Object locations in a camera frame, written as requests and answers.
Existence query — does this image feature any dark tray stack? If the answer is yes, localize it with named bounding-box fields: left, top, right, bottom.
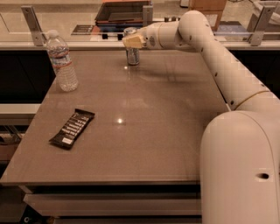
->
left=95, top=0, right=151, bottom=25

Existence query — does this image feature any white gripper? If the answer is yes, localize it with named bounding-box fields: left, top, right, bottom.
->
left=122, top=23, right=163, bottom=50

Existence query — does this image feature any metal bracket post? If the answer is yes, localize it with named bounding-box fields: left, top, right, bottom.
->
left=21, top=5, right=45, bottom=46
left=143, top=5, right=153, bottom=26
left=248, top=5, right=276, bottom=46

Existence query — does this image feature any middle metal bracket post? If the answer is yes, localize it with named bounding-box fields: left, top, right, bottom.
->
left=143, top=5, right=153, bottom=26

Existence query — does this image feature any clear plastic water bottle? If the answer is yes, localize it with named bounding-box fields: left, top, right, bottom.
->
left=46, top=30, right=78, bottom=92

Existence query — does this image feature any silver redbull can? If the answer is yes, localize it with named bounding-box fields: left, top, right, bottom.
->
left=123, top=27, right=140, bottom=66

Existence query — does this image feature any cardboard box with label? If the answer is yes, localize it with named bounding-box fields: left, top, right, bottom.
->
left=189, top=0, right=227, bottom=31

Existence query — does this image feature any black rxbar chocolate bar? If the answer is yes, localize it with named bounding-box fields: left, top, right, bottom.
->
left=49, top=108, right=95, bottom=150

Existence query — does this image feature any left metal bracket post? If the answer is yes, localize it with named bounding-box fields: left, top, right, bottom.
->
left=21, top=5, right=45, bottom=46

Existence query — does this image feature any right metal bracket post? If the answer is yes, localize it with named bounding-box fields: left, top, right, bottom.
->
left=248, top=5, right=276, bottom=46

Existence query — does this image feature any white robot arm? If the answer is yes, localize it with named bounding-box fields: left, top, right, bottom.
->
left=122, top=10, right=280, bottom=224

